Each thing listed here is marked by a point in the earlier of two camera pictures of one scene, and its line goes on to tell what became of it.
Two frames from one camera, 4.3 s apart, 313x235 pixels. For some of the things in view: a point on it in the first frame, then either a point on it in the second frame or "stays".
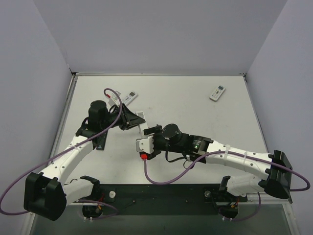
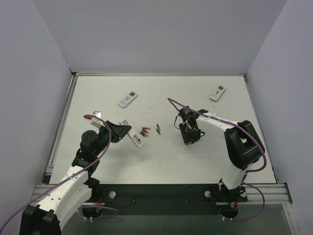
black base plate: x=163 y=199 stays
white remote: x=130 y=97 stays
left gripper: x=124 y=117 to x=113 y=132
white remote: x=215 y=95 stays
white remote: x=143 y=126 to x=131 y=134
